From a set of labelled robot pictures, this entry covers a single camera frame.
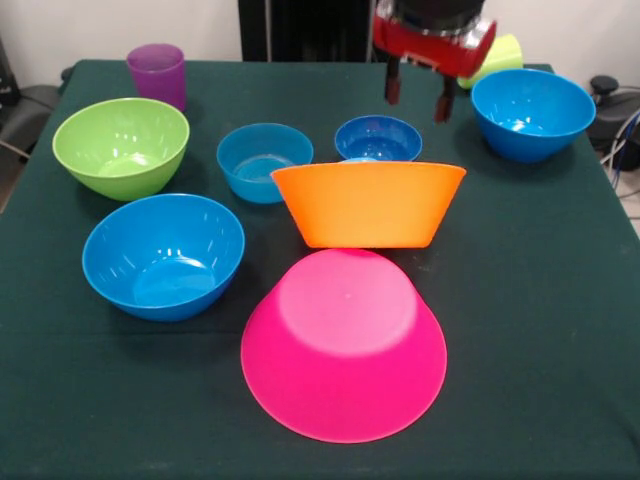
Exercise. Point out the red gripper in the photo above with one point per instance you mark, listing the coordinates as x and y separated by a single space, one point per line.
440 50

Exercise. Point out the yellow-green cup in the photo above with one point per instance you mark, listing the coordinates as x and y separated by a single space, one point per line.
505 55

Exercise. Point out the orange bowl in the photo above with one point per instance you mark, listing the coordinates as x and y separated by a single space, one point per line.
365 205

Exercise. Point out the small light blue bowl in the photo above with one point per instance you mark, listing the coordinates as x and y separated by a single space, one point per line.
260 160

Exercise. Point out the pink bowl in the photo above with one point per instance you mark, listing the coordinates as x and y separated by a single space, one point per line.
345 360

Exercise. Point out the large blue bowl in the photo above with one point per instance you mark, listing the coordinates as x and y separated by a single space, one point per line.
160 260
530 115

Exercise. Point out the small dark blue bowl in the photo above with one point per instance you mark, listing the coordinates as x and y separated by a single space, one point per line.
377 140

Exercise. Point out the grey chair base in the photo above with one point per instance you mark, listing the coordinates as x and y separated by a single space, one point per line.
615 110
30 115

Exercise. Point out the purple cup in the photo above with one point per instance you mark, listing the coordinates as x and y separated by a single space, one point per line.
160 80

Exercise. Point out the dark green tablecloth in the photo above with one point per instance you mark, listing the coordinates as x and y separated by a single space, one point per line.
500 350

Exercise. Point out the lime green bowl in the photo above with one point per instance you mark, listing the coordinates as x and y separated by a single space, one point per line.
120 145

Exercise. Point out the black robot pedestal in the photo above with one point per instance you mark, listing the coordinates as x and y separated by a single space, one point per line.
310 30

